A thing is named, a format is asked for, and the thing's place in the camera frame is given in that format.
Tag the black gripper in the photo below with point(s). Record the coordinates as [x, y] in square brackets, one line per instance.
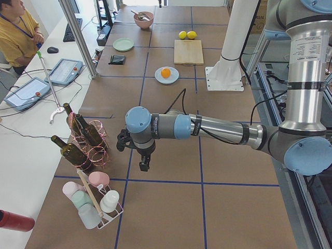
[144, 151]

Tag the orange fruit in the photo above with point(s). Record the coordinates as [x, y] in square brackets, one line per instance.
[165, 72]

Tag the light blue plate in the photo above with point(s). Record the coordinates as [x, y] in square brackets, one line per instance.
[173, 78]

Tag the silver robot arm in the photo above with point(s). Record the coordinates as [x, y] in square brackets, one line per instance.
[299, 142]

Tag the light green plate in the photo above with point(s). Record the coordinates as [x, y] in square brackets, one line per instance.
[123, 44]

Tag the white cup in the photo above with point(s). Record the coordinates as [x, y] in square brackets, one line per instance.
[109, 202]

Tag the green wine bottle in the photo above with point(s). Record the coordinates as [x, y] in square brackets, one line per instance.
[90, 133]
[74, 127]
[74, 155]

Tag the mint green cup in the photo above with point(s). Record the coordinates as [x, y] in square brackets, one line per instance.
[80, 198]

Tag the pale grey cup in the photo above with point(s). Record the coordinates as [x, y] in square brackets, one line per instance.
[89, 216]

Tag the light pink cup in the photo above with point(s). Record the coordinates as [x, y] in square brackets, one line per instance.
[70, 188]

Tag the reacher grabber stick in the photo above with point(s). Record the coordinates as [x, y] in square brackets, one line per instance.
[59, 108]

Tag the grey folded cloth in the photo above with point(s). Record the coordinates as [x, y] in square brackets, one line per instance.
[117, 59]

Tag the wooden cutting board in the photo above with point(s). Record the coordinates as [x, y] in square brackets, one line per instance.
[188, 52]

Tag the blue teach pendant far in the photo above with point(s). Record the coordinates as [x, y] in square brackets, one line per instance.
[65, 71]

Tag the blue teach pendant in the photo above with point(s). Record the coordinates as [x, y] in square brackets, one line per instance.
[28, 94]
[65, 71]

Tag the yellow lemon outer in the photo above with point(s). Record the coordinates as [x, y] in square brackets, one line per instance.
[182, 35]

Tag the yellow lemon near board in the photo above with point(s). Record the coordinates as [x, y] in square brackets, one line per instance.
[191, 35]

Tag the blue teach pendant near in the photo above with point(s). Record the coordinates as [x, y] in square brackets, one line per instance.
[28, 94]

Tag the red thermos bottle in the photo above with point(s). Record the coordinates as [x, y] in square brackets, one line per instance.
[13, 221]

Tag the pink bowl with ice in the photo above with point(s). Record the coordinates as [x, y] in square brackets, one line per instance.
[144, 24]

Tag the metal scoop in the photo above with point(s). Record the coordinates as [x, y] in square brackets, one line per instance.
[141, 16]

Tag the black computer mouse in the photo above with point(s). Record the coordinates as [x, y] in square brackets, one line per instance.
[52, 50]

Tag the black keyboard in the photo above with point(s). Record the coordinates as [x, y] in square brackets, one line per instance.
[69, 35]

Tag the person in yellow shirt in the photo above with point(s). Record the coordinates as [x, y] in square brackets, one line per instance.
[21, 36]

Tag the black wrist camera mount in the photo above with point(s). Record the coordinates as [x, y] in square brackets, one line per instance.
[124, 140]

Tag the white wire cup rack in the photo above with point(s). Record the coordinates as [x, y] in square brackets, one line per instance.
[96, 194]

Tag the copper wire bottle rack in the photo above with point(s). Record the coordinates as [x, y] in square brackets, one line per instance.
[97, 154]

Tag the aluminium frame post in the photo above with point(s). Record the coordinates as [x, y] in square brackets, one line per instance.
[82, 46]

